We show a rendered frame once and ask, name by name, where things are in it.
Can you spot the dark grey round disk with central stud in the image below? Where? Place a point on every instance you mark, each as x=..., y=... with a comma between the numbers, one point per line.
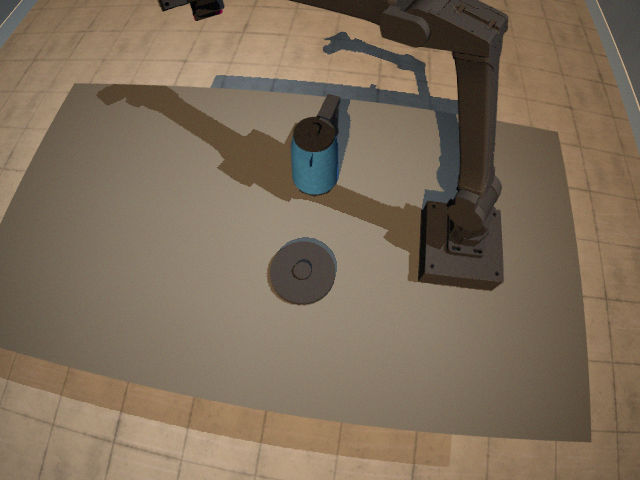
x=302, y=273

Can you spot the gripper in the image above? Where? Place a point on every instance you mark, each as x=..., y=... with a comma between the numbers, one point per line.
x=202, y=12

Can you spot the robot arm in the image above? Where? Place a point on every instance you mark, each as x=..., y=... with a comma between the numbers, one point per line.
x=475, y=38

